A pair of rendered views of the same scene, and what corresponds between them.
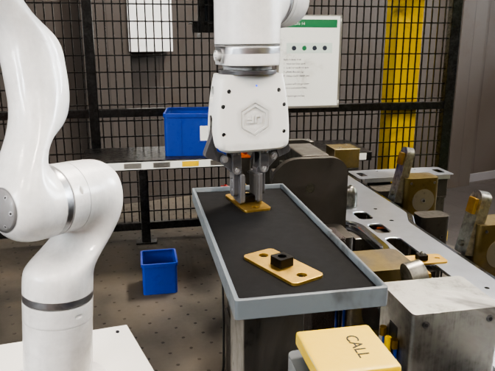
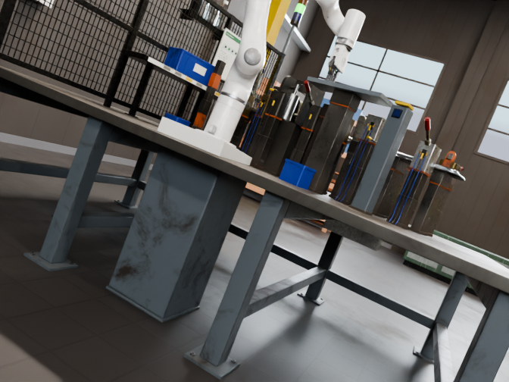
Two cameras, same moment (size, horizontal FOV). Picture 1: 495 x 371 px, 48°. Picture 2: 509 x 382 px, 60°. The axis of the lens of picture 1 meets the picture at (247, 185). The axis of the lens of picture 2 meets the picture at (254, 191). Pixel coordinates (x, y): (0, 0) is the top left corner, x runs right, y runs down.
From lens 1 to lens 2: 1.71 m
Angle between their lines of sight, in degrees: 42
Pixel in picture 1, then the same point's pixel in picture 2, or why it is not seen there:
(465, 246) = not seen: hidden behind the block
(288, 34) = (226, 39)
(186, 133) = (188, 64)
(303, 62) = (226, 55)
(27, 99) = (263, 21)
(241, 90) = (345, 52)
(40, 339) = (233, 112)
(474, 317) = not seen: hidden behind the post
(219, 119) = (340, 57)
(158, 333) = not seen: hidden behind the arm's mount
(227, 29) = (350, 35)
